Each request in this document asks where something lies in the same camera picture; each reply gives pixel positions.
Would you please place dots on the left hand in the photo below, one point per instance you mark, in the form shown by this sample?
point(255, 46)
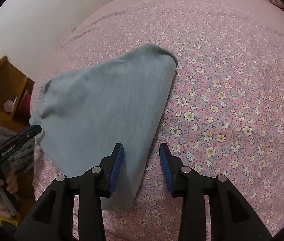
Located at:
point(12, 187)

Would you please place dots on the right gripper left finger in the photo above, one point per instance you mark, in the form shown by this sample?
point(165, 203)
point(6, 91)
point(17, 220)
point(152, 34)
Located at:
point(51, 218)

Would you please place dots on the red object on floor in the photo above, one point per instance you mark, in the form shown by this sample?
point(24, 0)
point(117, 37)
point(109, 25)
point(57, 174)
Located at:
point(24, 107)

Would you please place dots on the wooden bedside shelf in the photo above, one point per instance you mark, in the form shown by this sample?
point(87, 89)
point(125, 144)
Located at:
point(13, 86)

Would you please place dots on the grey-blue fleece pants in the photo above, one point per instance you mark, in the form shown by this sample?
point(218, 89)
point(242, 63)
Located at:
point(84, 113)

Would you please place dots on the grey fuzzy rug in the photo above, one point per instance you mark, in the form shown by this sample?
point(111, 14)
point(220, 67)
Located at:
point(23, 159)

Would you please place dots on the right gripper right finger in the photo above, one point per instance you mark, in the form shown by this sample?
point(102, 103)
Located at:
point(214, 198)

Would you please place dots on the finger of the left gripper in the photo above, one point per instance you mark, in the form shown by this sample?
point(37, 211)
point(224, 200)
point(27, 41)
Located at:
point(18, 141)

